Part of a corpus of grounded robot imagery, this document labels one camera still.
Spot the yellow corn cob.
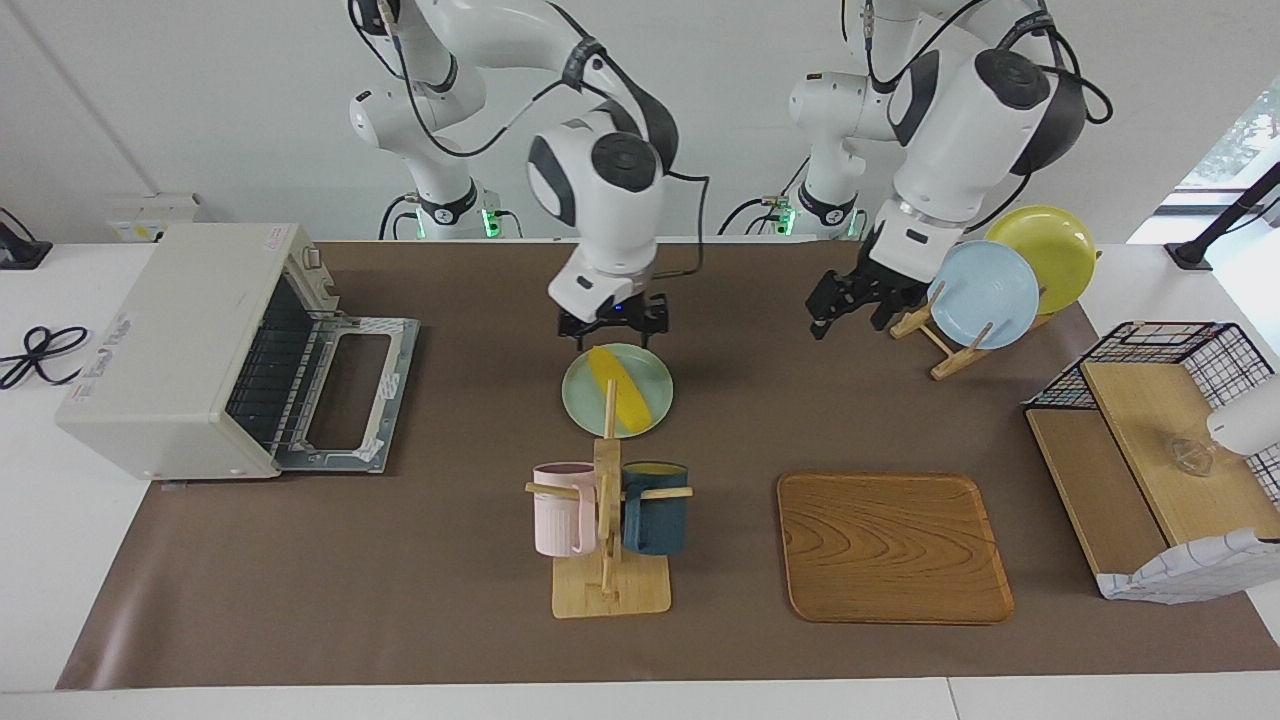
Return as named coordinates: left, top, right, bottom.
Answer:
left=586, top=346, right=653, bottom=428

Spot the pale green plate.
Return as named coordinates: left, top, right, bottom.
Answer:
left=561, top=343, right=675, bottom=439

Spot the oven door with window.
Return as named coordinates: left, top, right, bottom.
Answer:
left=275, top=315, right=421, bottom=474

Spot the cream toaster oven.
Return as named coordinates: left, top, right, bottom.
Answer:
left=55, top=222, right=346, bottom=481

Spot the wooden plate rack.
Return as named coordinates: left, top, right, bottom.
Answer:
left=890, top=250, right=1101, bottom=381

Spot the light blue plate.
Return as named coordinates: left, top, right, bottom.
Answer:
left=927, top=241, right=1041, bottom=350

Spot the pink mug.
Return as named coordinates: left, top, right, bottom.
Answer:
left=532, top=462, right=599, bottom=558

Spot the dark blue mug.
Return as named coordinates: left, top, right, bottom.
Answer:
left=620, top=461, right=690, bottom=556

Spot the yellow plate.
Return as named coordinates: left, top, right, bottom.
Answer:
left=985, top=205, right=1098, bottom=315

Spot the brown wooden tray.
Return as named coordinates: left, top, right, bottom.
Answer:
left=777, top=471, right=1014, bottom=626

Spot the wooden mug rack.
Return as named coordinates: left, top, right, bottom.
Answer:
left=525, top=378, right=694, bottom=619

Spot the wooden two-tier shelf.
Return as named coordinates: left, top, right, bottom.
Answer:
left=1026, top=360, right=1280, bottom=591

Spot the brown table mat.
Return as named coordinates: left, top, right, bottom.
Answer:
left=55, top=240, right=1280, bottom=691

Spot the black stand with pole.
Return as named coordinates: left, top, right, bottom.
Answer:
left=1165, top=160, right=1280, bottom=271

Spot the clear glass cup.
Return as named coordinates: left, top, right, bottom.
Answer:
left=1168, top=435, right=1216, bottom=477

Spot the white rounded device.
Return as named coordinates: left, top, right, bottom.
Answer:
left=1206, top=375, right=1280, bottom=458

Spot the white checkered cloth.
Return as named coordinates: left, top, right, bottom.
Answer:
left=1096, top=527, right=1280, bottom=604

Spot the window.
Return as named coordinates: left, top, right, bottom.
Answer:
left=1180, top=75, right=1280, bottom=191

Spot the white power strip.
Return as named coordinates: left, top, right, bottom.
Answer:
left=108, top=193, right=206, bottom=244

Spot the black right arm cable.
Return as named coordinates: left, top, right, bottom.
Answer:
left=378, top=0, right=711, bottom=281

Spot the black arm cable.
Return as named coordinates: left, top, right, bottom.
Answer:
left=862, top=0, right=1114, bottom=126
left=378, top=0, right=711, bottom=281

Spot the black left base cable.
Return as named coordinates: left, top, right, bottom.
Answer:
left=718, top=150, right=813, bottom=237

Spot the black base cable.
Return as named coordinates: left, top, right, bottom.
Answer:
left=378, top=193, right=421, bottom=241
left=718, top=150, right=813, bottom=237

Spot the black right base cable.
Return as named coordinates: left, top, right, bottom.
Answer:
left=378, top=193, right=421, bottom=241

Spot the black wire basket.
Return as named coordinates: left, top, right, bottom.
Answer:
left=1025, top=321, right=1280, bottom=501

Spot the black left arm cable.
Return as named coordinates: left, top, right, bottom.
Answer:
left=862, top=0, right=1114, bottom=126

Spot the coiled black cable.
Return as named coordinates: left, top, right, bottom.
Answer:
left=0, top=325, right=91, bottom=390

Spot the black clamp mount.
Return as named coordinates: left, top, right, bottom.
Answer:
left=0, top=207, right=53, bottom=270

